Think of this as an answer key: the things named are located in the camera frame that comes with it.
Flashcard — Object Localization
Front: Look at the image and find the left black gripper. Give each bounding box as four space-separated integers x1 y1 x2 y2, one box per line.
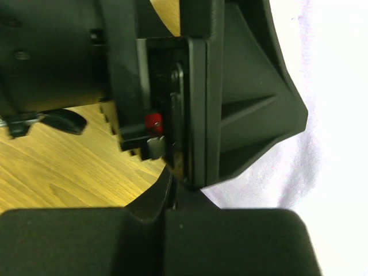
99 1 207 189

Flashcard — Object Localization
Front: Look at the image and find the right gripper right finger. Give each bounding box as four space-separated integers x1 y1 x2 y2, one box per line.
165 181 321 275

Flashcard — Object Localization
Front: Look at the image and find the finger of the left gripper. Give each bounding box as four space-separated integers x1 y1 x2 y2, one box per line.
180 1 308 189

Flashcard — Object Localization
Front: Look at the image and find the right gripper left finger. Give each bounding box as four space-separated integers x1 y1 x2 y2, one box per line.
1 170 174 275

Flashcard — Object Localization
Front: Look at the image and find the purple t shirt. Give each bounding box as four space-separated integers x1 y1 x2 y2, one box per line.
204 1 367 275

